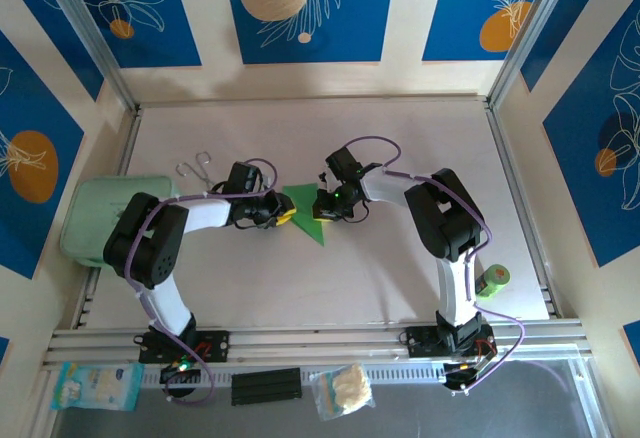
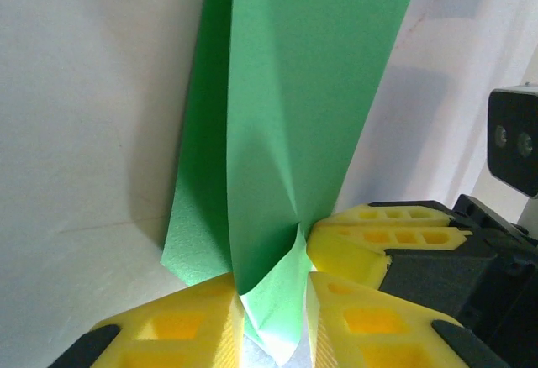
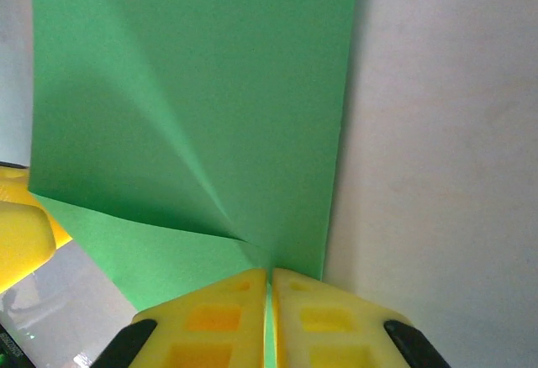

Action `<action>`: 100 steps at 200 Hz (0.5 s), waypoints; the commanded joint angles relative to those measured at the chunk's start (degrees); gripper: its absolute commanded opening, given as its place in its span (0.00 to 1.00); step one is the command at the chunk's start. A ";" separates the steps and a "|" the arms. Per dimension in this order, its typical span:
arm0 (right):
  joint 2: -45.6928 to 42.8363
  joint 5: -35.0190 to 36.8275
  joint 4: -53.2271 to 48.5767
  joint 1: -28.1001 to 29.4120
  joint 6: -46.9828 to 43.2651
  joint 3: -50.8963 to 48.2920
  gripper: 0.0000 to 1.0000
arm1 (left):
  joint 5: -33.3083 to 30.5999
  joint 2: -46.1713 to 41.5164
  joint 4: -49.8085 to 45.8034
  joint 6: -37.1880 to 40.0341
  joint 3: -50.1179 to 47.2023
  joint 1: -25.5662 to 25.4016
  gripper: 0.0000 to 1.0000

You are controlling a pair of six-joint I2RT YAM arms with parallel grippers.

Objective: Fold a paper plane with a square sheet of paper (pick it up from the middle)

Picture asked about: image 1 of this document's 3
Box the green cloth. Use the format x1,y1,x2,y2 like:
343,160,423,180
282,183,327,248

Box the metal tongs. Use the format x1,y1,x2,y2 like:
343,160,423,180
174,150,218,189

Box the mint green zip pouch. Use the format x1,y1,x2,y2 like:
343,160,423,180
59,173,176,270

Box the black ribbed block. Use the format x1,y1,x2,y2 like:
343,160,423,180
230,367,304,406

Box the clear bag of crackers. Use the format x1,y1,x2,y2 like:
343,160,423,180
309,362,376,422

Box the blue white snack packet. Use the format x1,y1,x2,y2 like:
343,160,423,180
51,361,145,412

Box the long aluminium frame rail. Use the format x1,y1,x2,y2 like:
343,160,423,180
42,318,594,373

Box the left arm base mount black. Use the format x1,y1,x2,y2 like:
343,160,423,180
135,328,231,365

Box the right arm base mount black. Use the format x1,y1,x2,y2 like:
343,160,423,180
399,325,499,360

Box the grey slotted cable duct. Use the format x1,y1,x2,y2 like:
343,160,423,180
142,363,446,389

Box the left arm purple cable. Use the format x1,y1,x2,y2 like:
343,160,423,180
124,158,279,407

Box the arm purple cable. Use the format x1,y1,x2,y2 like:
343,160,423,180
124,158,279,407
344,136,528,399

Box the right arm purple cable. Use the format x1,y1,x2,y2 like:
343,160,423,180
344,136,528,399

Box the aluminium frame post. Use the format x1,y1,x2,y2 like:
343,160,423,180
37,0,140,112
487,0,587,109

